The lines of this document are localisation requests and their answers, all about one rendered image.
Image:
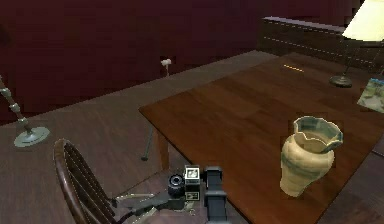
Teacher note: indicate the small white object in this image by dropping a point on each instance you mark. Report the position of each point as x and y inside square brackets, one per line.
[166, 62]

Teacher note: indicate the beige ceramic vase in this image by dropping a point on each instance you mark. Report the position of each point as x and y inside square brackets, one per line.
[305, 163]

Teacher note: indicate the dark brown wooden chair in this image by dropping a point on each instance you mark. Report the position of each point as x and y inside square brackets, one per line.
[78, 181]

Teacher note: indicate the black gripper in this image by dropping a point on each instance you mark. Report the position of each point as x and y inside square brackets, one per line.
[175, 184]

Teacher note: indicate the cream shade table lamp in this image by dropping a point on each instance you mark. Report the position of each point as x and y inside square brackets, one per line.
[366, 23]

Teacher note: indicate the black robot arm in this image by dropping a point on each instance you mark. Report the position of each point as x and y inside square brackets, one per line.
[213, 195]

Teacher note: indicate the green blue picture book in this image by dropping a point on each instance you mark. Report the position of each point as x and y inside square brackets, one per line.
[372, 95]

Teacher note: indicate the yellow pencil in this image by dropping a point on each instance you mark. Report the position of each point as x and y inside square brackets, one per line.
[293, 68]

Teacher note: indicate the dark wooden chest of drawers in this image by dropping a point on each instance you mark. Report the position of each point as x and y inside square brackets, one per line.
[300, 36]

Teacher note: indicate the brown wooden table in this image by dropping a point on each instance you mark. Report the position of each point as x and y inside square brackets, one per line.
[253, 126]

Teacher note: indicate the grey floor lamp stand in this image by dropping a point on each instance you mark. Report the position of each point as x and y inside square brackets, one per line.
[28, 135]

